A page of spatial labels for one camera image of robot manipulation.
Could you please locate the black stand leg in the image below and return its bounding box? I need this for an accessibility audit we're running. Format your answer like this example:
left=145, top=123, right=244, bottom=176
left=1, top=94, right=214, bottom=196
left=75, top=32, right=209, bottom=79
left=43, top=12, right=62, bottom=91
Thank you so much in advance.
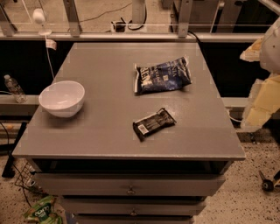
left=1, top=122, right=27, bottom=178

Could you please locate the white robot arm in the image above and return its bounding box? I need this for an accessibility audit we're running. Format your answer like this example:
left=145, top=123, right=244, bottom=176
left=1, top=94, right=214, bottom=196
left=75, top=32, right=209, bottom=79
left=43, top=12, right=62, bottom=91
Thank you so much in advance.
left=240, top=18, right=280, bottom=132

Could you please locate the grey drawer cabinet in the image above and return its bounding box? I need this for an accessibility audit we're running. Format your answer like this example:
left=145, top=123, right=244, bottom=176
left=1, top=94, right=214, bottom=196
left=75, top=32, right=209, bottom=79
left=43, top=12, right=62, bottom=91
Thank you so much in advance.
left=14, top=43, right=245, bottom=224

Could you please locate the white bowl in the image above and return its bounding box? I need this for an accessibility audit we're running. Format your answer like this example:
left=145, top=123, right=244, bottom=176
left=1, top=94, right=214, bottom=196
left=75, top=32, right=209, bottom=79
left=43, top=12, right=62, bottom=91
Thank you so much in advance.
left=38, top=80, right=85, bottom=118

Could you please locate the black caster wheel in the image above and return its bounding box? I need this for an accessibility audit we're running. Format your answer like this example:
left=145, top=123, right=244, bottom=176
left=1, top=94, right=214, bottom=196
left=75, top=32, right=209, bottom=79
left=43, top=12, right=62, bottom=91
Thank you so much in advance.
left=259, top=171, right=280, bottom=192

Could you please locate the blue chip bag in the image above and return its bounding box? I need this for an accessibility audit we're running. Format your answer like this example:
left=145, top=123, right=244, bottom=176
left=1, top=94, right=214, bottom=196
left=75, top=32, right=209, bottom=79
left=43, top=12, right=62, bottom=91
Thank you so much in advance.
left=134, top=57, right=192, bottom=95

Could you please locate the white webcam cable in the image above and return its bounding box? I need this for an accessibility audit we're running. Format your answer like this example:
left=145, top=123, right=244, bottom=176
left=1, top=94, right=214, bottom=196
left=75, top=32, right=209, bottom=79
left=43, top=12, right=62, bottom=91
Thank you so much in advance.
left=44, top=34, right=57, bottom=83

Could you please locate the clear plastic water bottle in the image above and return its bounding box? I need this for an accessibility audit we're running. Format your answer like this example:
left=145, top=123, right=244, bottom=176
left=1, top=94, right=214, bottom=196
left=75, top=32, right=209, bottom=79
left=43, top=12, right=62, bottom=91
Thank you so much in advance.
left=4, top=74, right=27, bottom=103

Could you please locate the small white webcam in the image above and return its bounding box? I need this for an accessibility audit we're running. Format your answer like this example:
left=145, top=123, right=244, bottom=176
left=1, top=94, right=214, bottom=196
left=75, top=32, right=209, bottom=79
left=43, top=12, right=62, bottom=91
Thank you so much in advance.
left=32, top=8, right=52, bottom=36

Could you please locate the green snack bag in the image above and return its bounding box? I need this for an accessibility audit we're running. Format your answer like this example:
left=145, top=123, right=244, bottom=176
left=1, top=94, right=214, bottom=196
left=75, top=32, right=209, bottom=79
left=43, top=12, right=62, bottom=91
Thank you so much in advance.
left=24, top=195, right=63, bottom=224

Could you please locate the wire basket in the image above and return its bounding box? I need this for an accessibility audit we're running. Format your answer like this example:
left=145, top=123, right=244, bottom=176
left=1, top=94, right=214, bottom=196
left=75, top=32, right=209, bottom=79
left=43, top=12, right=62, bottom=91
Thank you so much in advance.
left=15, top=162, right=43, bottom=194

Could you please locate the metal railing frame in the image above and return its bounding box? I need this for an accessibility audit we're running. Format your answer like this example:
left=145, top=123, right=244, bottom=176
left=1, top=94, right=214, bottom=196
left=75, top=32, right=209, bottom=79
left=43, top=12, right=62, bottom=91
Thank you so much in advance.
left=0, top=0, right=279, bottom=41

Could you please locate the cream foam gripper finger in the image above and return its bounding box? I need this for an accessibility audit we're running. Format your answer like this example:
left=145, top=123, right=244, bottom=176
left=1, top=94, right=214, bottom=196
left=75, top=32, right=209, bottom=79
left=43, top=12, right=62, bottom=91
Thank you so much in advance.
left=240, top=38, right=263, bottom=62
left=241, top=74, right=280, bottom=130

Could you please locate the black snack bar wrapper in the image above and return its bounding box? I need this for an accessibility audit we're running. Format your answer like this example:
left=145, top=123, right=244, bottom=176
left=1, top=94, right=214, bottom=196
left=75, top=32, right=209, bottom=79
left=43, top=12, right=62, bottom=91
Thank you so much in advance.
left=132, top=108, right=176, bottom=142

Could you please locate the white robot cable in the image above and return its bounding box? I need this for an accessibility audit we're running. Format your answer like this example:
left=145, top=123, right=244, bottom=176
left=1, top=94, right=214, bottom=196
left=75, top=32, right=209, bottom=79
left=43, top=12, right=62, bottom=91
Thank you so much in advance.
left=226, top=108, right=243, bottom=123

